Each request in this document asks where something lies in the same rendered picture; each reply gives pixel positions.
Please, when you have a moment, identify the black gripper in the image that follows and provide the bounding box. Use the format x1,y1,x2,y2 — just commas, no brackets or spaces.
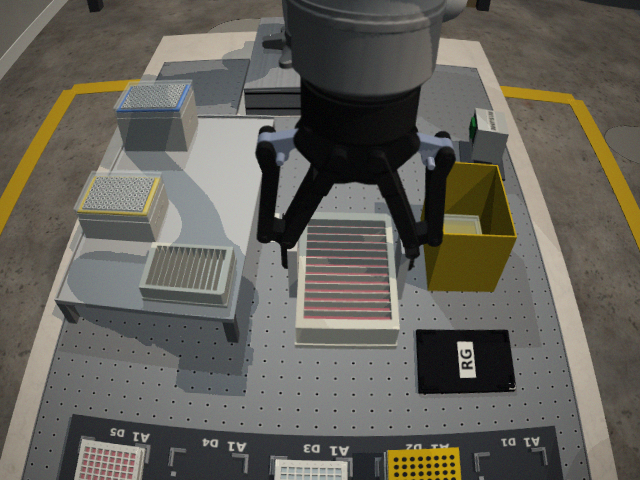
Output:
255,76,456,300

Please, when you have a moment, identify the white trough reservoir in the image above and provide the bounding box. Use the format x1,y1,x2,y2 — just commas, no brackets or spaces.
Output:
139,242,237,308

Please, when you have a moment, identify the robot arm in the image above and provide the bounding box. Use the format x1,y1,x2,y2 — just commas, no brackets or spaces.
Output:
262,0,468,97

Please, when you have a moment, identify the beige well plate with pink wells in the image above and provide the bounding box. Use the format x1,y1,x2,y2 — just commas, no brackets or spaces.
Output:
74,439,146,480

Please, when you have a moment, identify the yellow tip rack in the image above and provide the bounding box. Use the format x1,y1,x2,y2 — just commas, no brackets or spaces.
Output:
380,447,461,480

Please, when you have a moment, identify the grey flat table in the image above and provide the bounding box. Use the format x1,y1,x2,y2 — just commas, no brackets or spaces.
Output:
54,115,275,343

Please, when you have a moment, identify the yellow open-top box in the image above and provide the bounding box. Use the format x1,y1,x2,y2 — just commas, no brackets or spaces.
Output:
423,162,517,292

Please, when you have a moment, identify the black flat rectangular pad with rg label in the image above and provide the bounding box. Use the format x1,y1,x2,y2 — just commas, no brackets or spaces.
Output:
416,329,516,394

